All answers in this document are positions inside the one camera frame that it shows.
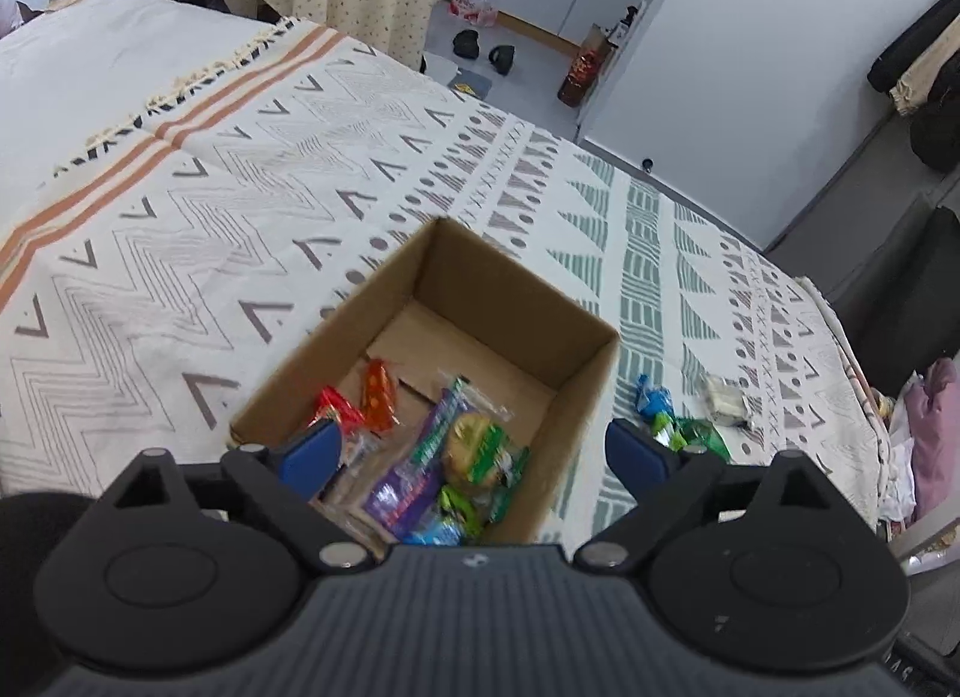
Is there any round cookie green packet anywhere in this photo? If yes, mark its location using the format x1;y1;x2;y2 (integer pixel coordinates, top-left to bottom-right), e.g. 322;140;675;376
441;408;533;511

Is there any orange snack packet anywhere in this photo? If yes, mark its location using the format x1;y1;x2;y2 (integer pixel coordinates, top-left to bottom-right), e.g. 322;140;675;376
362;358;401;435

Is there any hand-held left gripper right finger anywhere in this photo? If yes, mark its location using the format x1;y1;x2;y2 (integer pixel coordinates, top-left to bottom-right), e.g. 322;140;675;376
572;416;846;573

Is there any white bed sheet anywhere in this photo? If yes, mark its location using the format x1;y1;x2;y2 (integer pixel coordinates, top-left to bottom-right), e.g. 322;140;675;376
0;0;295;169

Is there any purple snack packet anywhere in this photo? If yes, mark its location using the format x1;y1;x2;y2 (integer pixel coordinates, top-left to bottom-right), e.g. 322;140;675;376
364;376;470;542

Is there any white snack packet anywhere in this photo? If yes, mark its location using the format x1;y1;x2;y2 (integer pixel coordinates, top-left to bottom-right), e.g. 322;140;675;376
703;373;754;430

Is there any light green snack packet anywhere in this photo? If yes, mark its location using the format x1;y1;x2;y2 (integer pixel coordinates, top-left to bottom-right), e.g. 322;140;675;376
439;483;485;537

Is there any brown cardboard box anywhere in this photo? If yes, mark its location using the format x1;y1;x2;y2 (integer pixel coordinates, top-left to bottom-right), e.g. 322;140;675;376
228;215;622;549

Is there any hanging cream garment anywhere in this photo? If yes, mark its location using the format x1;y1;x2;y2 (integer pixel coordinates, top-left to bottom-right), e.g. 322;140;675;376
889;37;960;115

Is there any red snack packet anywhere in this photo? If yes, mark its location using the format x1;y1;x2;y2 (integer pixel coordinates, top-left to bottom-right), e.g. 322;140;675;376
313;386;363;438

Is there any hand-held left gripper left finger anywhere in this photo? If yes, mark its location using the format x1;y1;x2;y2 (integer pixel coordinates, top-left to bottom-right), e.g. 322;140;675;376
111;416;377;578

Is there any black folding board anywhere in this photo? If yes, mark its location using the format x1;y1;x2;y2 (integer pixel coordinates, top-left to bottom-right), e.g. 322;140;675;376
843;206;960;399

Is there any white spray bottle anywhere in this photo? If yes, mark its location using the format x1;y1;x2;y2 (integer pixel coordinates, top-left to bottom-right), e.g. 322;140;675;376
610;5;647;47

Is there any pink cloth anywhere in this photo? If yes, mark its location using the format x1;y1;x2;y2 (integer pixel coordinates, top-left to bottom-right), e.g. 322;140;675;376
903;359;960;519

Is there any grey floor mat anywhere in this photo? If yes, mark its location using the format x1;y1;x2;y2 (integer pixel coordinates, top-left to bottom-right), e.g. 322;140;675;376
445;70;493;99

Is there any dark green snack packet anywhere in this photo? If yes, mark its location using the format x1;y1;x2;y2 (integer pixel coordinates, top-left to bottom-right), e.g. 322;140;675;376
651;413;733;465

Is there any small blue snack packet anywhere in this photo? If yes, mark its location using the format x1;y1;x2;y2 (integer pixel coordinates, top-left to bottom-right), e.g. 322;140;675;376
634;373;677;423

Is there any dark red large bottle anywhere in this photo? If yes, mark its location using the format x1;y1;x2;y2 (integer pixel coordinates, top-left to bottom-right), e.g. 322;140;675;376
558;22;613;106

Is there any pink wrapped water bottle pack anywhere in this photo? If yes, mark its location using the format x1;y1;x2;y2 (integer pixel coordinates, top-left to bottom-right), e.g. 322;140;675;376
449;0;498;28

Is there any patterned fringed blanket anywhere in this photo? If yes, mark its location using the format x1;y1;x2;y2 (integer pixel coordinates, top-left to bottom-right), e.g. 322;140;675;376
0;18;895;549

